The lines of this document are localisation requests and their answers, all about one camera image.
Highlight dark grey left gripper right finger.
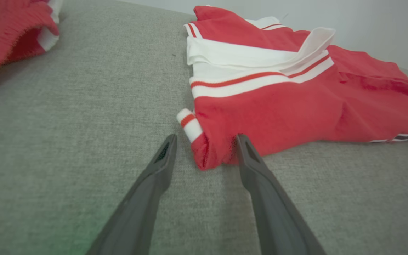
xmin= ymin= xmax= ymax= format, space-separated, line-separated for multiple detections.
xmin=236 ymin=134 xmax=327 ymax=255

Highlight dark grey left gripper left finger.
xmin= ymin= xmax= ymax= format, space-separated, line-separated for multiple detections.
xmin=85 ymin=134 xmax=178 ymax=255

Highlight red jersey with number 23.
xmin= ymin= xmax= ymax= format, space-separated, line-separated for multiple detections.
xmin=176 ymin=5 xmax=408 ymax=171

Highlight red shorts with white stripe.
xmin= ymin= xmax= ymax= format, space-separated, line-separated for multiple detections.
xmin=0 ymin=0 xmax=64 ymax=85

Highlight grey fabric sofa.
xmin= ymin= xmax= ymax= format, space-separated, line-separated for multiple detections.
xmin=0 ymin=0 xmax=408 ymax=255

